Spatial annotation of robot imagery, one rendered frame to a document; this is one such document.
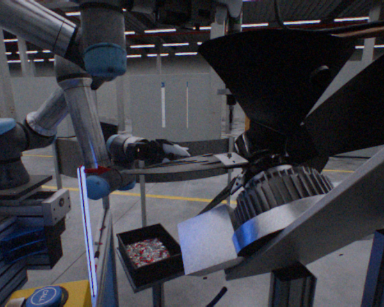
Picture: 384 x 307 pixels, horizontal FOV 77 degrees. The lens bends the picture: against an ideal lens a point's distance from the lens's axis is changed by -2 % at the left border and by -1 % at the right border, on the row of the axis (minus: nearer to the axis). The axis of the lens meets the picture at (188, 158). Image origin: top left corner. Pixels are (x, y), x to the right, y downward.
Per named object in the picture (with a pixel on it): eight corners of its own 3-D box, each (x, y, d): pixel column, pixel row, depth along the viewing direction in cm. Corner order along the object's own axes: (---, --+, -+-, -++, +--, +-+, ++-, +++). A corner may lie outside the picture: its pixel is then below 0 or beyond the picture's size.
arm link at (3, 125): (-30, 160, 82) (-39, 119, 79) (9, 152, 95) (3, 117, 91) (-5, 162, 79) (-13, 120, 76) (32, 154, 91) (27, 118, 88)
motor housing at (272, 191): (314, 249, 63) (292, 204, 70) (384, 211, 45) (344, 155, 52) (232, 263, 57) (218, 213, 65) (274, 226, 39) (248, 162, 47)
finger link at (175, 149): (200, 144, 68) (175, 142, 74) (187, 145, 64) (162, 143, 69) (200, 156, 69) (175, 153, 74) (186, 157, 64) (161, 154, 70)
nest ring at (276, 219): (316, 251, 65) (310, 236, 67) (402, 205, 43) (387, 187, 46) (222, 267, 58) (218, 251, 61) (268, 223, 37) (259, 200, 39)
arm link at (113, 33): (118, 78, 53) (115, 25, 51) (133, 73, 44) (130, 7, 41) (80, 77, 50) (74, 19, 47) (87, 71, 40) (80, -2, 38)
